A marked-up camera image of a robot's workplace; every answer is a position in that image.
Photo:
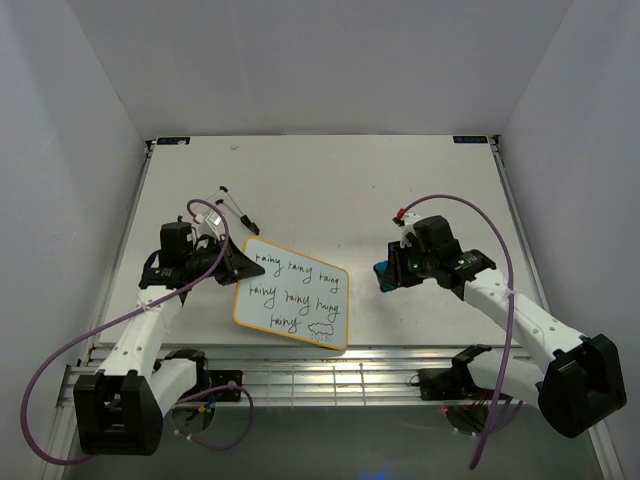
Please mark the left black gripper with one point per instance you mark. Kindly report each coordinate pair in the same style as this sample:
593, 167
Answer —
237, 265

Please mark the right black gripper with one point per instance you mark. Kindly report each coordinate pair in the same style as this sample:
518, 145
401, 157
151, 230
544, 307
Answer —
396, 257

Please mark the blue whiteboard eraser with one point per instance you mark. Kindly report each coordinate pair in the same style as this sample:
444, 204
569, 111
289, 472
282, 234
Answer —
385, 282

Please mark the yellow framed whiteboard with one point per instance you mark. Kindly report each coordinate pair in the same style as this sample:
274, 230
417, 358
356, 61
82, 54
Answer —
297, 297

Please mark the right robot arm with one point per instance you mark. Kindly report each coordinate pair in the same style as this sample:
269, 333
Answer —
575, 381

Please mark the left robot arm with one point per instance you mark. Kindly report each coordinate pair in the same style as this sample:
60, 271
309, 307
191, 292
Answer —
120, 408

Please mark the right blue table label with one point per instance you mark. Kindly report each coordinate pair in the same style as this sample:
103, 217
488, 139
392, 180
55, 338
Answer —
470, 139

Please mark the blue table label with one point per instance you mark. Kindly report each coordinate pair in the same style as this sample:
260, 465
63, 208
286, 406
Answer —
178, 141
470, 139

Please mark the left blue table label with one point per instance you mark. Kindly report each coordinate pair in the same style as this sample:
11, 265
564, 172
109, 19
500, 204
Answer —
178, 141

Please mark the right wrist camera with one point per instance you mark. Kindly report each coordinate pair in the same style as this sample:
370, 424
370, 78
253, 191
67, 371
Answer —
406, 220

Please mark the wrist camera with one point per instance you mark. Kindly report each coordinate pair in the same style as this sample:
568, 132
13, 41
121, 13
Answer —
406, 220
209, 224

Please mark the black wire whiteboard stand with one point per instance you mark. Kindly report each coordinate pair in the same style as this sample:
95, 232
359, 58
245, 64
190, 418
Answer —
223, 198

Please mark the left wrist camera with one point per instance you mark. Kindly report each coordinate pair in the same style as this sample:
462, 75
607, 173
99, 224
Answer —
209, 224

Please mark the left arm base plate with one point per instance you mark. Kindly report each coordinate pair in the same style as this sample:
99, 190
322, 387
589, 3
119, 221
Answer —
223, 380

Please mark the aluminium rail frame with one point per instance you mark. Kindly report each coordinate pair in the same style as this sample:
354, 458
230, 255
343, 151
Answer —
333, 198

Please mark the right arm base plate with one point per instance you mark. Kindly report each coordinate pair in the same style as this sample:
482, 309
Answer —
444, 384

